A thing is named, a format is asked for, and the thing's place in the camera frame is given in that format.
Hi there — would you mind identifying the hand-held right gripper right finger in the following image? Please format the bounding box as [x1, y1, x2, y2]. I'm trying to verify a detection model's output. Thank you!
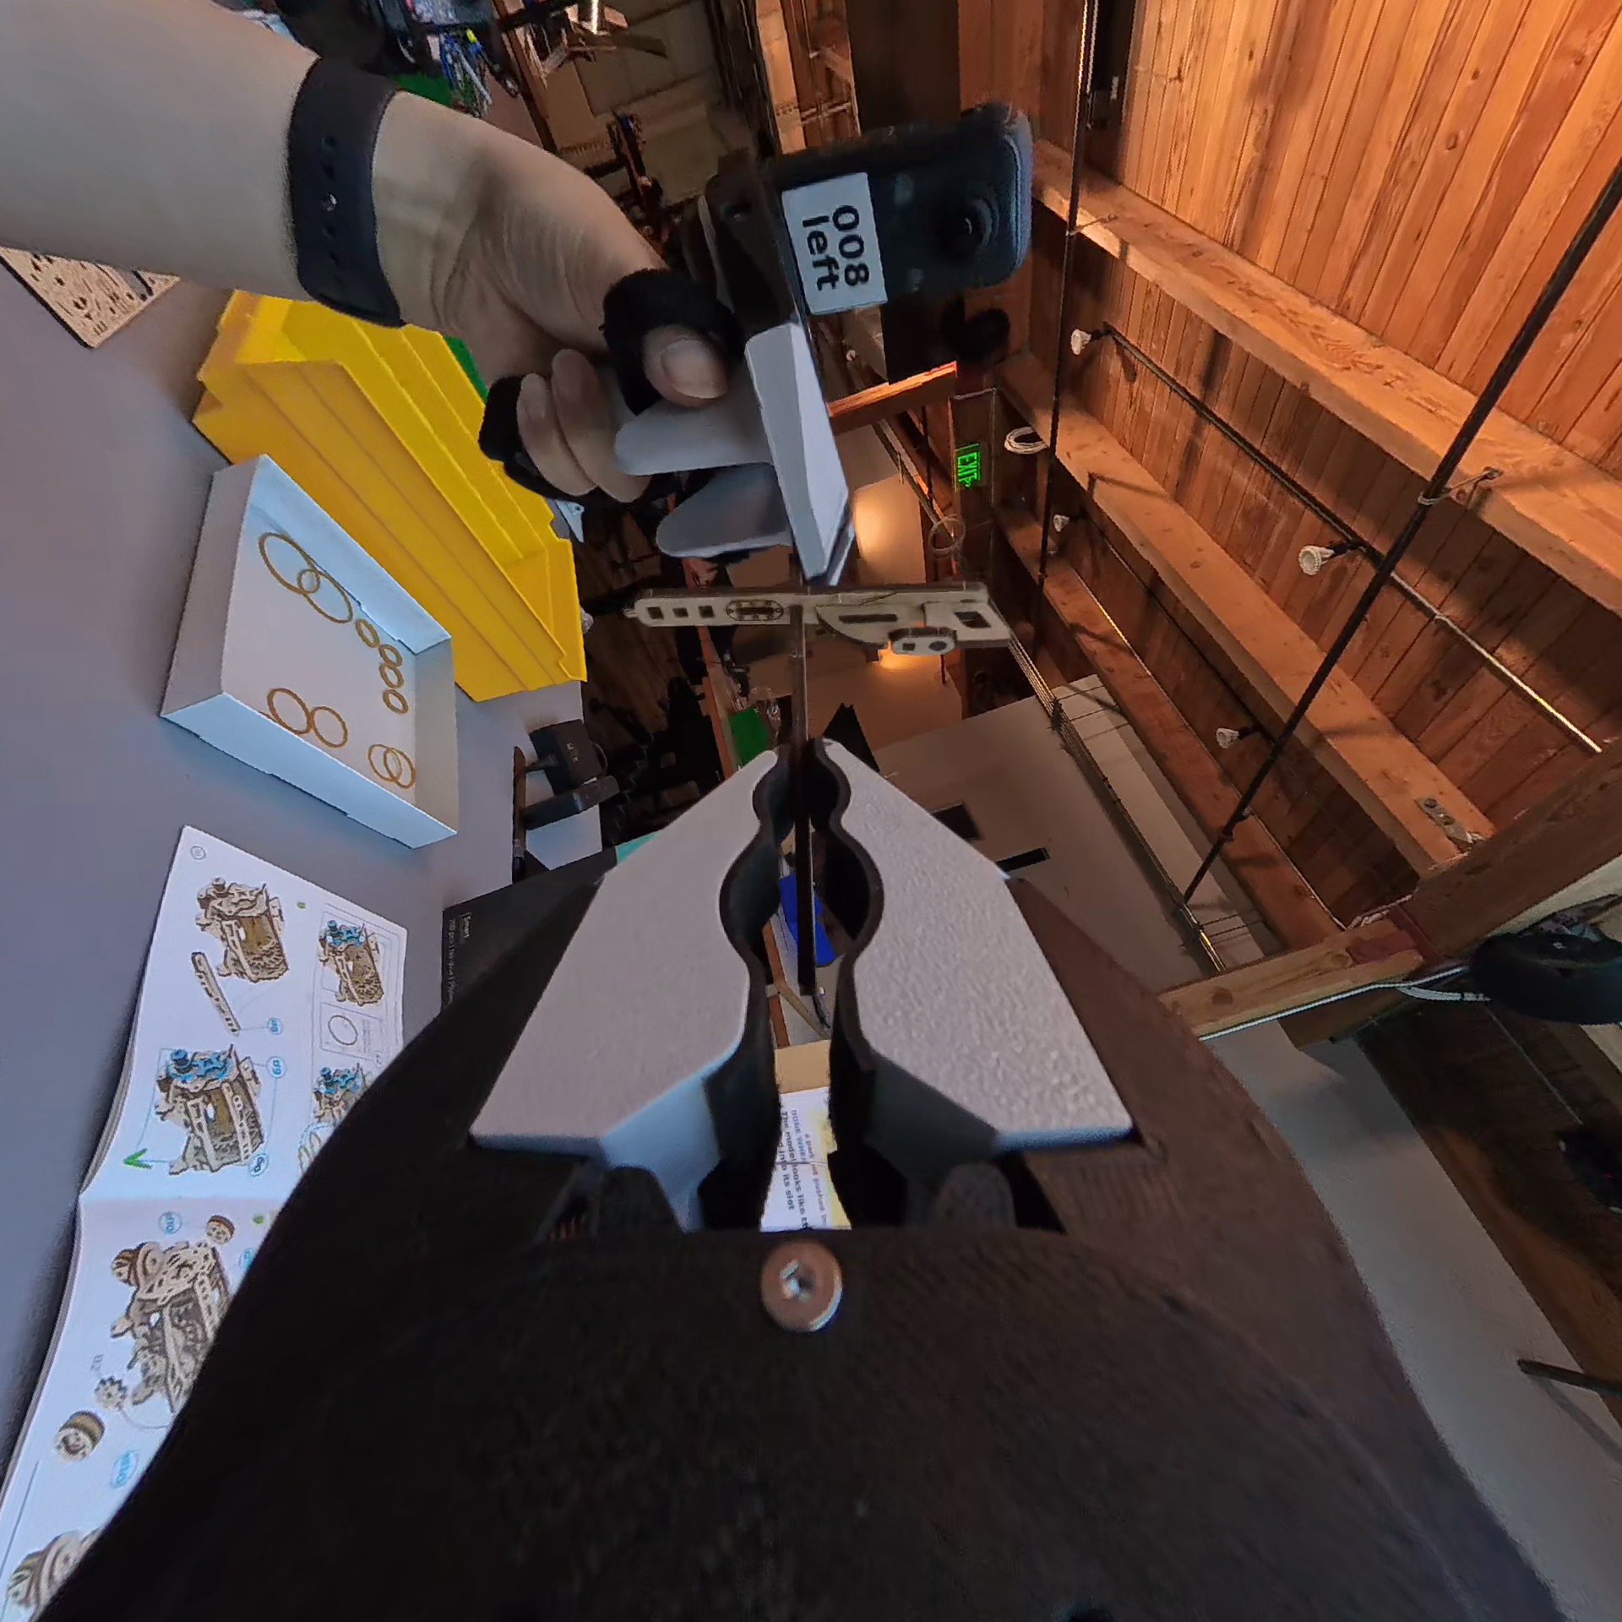
[810, 740, 1133, 1232]

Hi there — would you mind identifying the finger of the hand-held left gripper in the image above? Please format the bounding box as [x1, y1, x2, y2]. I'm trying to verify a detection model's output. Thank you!
[741, 320, 856, 585]

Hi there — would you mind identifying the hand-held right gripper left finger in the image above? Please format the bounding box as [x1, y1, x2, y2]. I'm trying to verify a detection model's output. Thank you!
[467, 747, 787, 1234]

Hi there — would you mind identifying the slotted wooden strip part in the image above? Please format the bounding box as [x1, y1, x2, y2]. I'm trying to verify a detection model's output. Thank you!
[630, 580, 1011, 661]

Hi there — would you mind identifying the thin wooden stick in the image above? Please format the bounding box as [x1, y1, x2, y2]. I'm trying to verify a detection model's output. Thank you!
[787, 608, 819, 997]

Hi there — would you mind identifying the person's left forearm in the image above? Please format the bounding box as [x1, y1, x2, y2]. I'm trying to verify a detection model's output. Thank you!
[0, 0, 319, 296]

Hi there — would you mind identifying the person's left hand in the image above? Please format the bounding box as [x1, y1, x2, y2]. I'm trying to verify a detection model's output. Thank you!
[366, 95, 736, 499]

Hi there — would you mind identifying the black product box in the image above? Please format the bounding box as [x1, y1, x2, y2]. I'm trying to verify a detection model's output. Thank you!
[440, 872, 609, 1022]

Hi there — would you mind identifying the black ceiling rod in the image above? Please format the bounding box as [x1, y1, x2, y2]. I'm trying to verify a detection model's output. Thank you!
[1177, 157, 1622, 907]
[1032, 0, 1104, 585]

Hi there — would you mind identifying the black desk tool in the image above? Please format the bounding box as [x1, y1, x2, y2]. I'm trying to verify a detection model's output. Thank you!
[510, 720, 624, 877]

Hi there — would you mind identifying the set of tan rubber bands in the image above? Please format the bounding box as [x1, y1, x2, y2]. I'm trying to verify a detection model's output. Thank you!
[256, 529, 420, 794]

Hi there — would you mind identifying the illustrated instruction booklet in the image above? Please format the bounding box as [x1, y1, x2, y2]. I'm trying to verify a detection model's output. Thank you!
[0, 826, 410, 1622]

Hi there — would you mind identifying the yellow plastic bin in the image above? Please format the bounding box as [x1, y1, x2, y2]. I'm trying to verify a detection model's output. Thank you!
[192, 289, 591, 703]

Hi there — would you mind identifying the white shallow cardboard box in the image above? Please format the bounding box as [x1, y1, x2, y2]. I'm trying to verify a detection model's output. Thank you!
[160, 456, 461, 848]

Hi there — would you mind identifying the black wristwatch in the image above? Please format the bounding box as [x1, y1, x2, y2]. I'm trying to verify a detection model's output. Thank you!
[285, 56, 407, 330]

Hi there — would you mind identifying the black round ceiling fixture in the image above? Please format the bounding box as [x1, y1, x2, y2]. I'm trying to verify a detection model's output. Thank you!
[1469, 931, 1622, 1026]

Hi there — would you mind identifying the laser-cut wooden sheet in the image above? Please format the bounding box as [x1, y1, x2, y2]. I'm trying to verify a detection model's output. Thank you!
[0, 243, 182, 350]

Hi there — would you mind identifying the black lighting rail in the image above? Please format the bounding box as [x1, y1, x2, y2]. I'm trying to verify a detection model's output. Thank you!
[1099, 323, 1604, 755]

